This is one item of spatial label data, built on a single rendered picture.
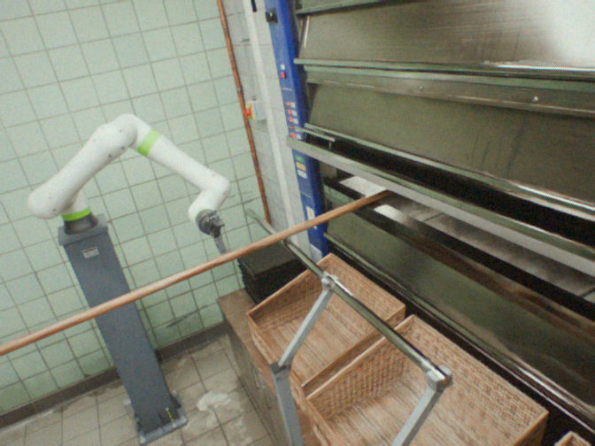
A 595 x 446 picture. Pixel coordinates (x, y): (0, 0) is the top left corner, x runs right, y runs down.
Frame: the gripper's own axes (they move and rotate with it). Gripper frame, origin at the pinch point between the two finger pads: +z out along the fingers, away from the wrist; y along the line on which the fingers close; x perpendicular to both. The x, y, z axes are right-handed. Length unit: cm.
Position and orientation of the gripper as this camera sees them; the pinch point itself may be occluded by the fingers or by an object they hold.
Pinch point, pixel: (225, 242)
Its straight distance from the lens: 172.3
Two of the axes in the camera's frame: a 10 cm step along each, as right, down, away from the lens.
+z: 4.2, 3.1, -8.5
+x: -8.9, 3.2, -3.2
